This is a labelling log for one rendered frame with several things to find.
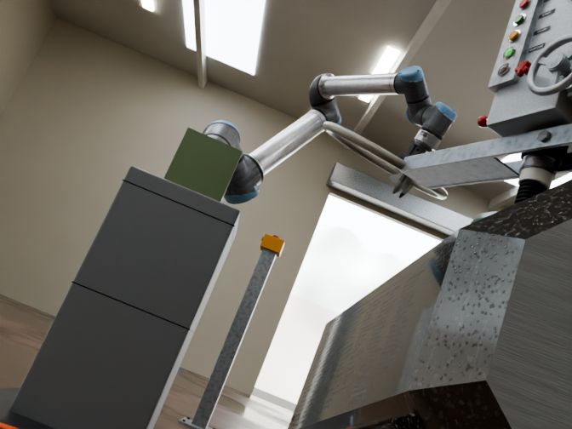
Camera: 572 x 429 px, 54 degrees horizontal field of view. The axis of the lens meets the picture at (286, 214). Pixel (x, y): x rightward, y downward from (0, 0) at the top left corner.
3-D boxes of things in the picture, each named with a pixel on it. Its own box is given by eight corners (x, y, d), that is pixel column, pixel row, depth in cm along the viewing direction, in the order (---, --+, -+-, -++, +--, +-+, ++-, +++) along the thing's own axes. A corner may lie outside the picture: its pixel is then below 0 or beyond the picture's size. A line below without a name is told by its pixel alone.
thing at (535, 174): (556, 191, 129) (559, 177, 130) (537, 176, 127) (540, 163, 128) (530, 194, 136) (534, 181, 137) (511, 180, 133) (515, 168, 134)
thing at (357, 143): (471, 215, 181) (477, 208, 181) (357, 140, 162) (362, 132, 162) (399, 180, 226) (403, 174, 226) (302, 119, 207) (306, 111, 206)
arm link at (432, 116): (448, 111, 217) (464, 114, 209) (430, 139, 219) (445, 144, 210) (431, 98, 213) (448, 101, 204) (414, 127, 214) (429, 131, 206)
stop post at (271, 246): (218, 432, 301) (291, 248, 329) (214, 437, 281) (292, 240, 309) (183, 418, 302) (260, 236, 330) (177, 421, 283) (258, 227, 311)
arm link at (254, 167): (203, 171, 234) (317, 93, 272) (220, 207, 241) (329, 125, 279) (225, 174, 222) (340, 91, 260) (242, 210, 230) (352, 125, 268)
